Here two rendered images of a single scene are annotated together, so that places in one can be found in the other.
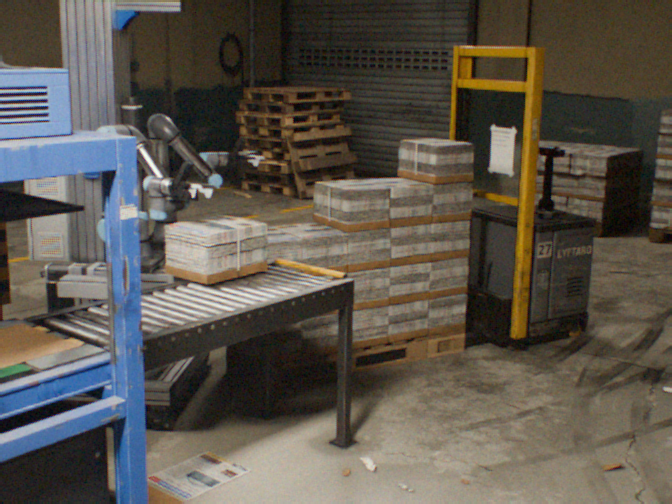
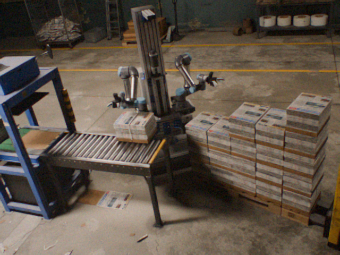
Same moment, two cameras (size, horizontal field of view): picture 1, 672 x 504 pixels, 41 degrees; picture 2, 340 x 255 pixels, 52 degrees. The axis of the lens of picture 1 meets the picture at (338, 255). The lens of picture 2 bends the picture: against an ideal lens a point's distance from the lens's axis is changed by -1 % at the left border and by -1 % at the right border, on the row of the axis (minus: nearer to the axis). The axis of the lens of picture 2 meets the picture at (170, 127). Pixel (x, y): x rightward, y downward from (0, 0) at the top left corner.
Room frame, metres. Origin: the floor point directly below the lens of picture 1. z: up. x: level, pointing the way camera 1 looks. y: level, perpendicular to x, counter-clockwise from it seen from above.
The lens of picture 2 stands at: (3.43, -2.82, 2.81)
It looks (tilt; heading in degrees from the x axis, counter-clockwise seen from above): 30 degrees down; 74
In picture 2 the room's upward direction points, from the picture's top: 9 degrees counter-clockwise
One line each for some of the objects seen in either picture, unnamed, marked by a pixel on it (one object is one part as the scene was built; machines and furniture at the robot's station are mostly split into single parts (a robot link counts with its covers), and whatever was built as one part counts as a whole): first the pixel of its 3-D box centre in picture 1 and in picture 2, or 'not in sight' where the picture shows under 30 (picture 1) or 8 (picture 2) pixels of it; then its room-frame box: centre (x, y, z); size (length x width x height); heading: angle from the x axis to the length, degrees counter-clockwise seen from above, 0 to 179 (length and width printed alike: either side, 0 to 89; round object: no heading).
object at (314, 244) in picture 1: (330, 297); (239, 160); (5.02, 0.04, 0.42); 1.17 x 0.39 x 0.83; 121
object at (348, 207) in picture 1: (351, 205); (249, 121); (5.09, -0.07, 0.95); 0.38 x 0.29 x 0.23; 32
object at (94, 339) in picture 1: (83, 335); (59, 144); (3.17, 0.94, 0.77); 0.47 x 0.05 x 0.05; 50
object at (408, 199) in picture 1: (393, 201); (277, 128); (5.25, -0.32, 0.95); 0.38 x 0.29 x 0.23; 32
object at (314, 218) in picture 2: (416, 348); (280, 206); (5.21, -0.48, 0.05); 1.05 x 0.10 x 0.04; 121
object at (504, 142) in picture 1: (494, 141); not in sight; (5.64, -0.96, 1.27); 0.57 x 0.01 x 0.65; 31
